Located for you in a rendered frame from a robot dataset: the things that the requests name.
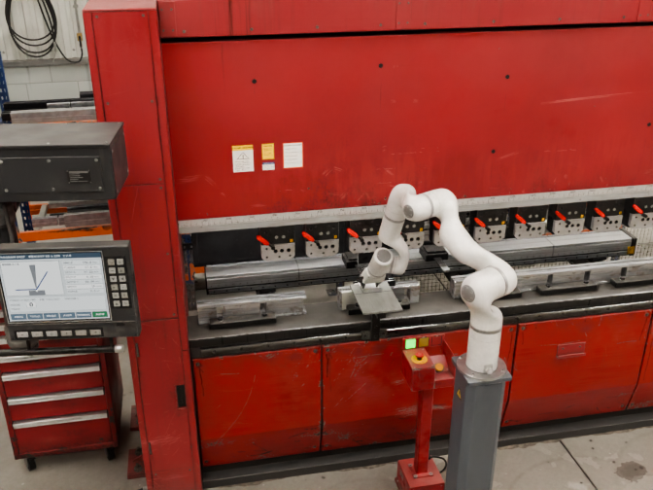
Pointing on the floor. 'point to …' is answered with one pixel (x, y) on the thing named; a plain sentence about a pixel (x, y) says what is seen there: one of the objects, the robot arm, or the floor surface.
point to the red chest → (61, 400)
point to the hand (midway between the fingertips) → (369, 283)
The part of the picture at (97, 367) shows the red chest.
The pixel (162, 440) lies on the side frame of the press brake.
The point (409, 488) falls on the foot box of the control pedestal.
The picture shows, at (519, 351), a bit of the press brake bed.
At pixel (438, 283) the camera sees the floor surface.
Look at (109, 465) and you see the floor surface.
